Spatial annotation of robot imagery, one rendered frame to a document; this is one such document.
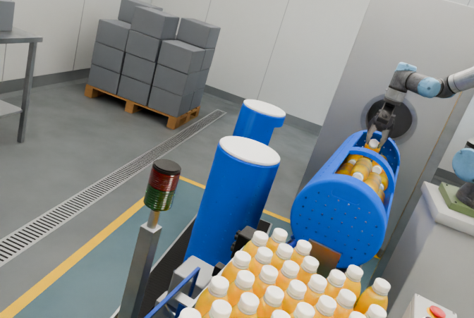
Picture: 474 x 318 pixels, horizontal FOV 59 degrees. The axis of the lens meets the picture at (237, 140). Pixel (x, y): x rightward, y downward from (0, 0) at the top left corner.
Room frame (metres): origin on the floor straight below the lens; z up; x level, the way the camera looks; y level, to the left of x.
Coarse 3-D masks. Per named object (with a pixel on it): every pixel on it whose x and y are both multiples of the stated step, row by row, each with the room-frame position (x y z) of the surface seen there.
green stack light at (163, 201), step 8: (152, 192) 0.80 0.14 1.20; (160, 192) 0.80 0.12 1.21; (168, 192) 0.81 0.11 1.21; (144, 200) 0.81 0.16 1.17; (152, 200) 0.80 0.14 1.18; (160, 200) 0.80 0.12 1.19; (168, 200) 0.81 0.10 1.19; (152, 208) 0.80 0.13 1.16; (160, 208) 0.80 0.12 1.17; (168, 208) 0.81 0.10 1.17
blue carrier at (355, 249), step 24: (360, 144) 1.98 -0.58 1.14; (384, 144) 1.94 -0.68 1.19; (336, 168) 1.30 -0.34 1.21; (384, 168) 1.50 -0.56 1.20; (312, 192) 1.17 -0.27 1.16; (336, 192) 1.15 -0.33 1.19; (360, 192) 1.13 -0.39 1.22; (384, 192) 1.72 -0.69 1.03; (312, 216) 1.16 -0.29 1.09; (336, 216) 1.14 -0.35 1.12; (360, 216) 1.12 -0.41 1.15; (384, 216) 1.13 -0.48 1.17; (336, 240) 1.13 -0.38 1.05; (360, 240) 1.11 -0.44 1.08; (360, 264) 1.11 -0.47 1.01
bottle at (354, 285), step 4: (348, 276) 0.92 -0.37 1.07; (348, 280) 0.92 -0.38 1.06; (352, 280) 0.91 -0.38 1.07; (356, 280) 0.92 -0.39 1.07; (360, 280) 0.92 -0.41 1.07; (344, 284) 0.91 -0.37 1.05; (348, 284) 0.91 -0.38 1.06; (352, 284) 0.91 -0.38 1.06; (356, 284) 0.91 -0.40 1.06; (360, 284) 0.93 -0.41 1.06; (344, 288) 0.91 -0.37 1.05; (348, 288) 0.90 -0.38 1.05; (352, 288) 0.90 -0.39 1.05; (356, 288) 0.91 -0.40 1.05; (360, 288) 0.92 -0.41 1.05; (356, 292) 0.90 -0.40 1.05; (356, 296) 0.90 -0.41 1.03; (356, 300) 0.91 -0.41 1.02
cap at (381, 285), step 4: (376, 280) 0.91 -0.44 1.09; (380, 280) 0.92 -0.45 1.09; (384, 280) 0.92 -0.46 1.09; (376, 284) 0.90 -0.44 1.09; (380, 284) 0.90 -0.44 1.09; (384, 284) 0.90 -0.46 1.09; (388, 284) 0.91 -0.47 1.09; (376, 288) 0.90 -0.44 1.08; (380, 288) 0.89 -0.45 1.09; (384, 288) 0.89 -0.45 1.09; (388, 288) 0.89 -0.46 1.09; (380, 292) 0.89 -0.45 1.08; (384, 292) 0.89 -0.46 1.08
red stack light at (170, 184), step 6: (150, 174) 0.81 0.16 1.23; (156, 174) 0.80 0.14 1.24; (162, 174) 0.80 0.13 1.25; (150, 180) 0.81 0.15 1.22; (156, 180) 0.80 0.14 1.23; (162, 180) 0.80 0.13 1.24; (168, 180) 0.80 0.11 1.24; (174, 180) 0.81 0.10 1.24; (156, 186) 0.80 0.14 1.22; (162, 186) 0.80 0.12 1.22; (168, 186) 0.80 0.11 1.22; (174, 186) 0.82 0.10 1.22
